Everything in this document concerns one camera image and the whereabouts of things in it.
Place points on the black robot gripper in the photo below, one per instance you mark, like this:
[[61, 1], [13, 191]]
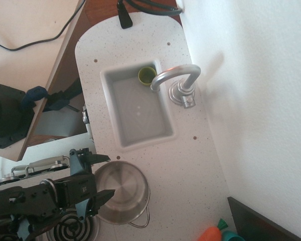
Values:
[[79, 188]]

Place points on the stainless steel pot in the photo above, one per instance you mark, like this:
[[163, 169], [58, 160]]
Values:
[[129, 204]]

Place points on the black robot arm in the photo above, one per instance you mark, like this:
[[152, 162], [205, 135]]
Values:
[[29, 212]]

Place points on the black spiral stove burner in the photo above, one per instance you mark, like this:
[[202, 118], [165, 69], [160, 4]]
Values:
[[70, 227]]

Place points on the grey toy sink basin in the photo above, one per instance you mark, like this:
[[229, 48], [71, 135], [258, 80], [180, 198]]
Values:
[[139, 116]]

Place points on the silver stove knob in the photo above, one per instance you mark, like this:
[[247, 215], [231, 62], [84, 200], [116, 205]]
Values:
[[10, 177]]

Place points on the blue clamp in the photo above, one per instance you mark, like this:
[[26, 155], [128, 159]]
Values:
[[32, 95]]

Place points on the green plastic cup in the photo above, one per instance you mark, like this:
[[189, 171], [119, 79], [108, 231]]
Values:
[[146, 75]]

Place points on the silver toy faucet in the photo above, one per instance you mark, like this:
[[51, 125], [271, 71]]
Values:
[[181, 92]]

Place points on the orange toy carrot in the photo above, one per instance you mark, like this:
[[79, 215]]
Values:
[[214, 233]]

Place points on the teal plastic cup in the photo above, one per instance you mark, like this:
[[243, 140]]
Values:
[[231, 236]]

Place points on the dark board corner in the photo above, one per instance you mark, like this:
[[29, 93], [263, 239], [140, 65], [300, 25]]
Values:
[[252, 225]]

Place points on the grey oven door handle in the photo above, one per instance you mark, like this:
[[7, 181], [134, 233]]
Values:
[[54, 164]]

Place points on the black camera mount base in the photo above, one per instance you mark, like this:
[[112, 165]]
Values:
[[15, 121]]

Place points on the black clamp handle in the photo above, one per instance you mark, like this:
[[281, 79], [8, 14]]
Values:
[[123, 15]]

